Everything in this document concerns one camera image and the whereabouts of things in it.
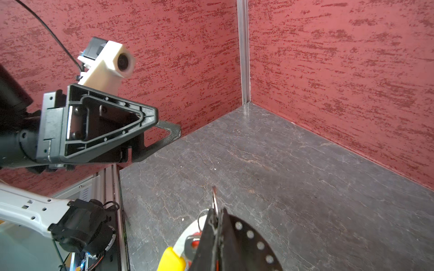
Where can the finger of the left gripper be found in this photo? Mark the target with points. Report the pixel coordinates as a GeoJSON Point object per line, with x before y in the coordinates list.
{"type": "Point", "coordinates": [164, 133]}

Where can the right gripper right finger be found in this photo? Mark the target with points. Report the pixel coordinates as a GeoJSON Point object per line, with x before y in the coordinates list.
{"type": "Point", "coordinates": [231, 252]}

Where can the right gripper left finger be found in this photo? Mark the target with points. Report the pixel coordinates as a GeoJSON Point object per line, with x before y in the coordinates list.
{"type": "Point", "coordinates": [207, 255]}

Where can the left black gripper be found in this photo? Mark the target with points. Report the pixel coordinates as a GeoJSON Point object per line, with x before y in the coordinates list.
{"type": "Point", "coordinates": [85, 125]}

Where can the red key tag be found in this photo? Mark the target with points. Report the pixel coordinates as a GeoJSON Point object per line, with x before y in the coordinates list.
{"type": "Point", "coordinates": [191, 245]}

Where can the large perforated keyring yellow segment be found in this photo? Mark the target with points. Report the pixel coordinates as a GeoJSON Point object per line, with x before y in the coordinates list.
{"type": "Point", "coordinates": [259, 254]}

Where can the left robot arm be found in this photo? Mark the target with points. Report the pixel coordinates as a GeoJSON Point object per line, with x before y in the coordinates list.
{"type": "Point", "coordinates": [78, 226]}

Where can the aluminium mounting rail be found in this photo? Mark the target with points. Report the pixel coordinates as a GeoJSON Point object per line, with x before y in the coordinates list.
{"type": "Point", "coordinates": [103, 186]}

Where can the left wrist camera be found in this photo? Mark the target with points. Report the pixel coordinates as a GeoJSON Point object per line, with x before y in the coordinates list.
{"type": "Point", "coordinates": [106, 64]}

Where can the left aluminium corner post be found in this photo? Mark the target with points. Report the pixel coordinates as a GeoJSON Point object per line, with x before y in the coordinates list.
{"type": "Point", "coordinates": [243, 39]}

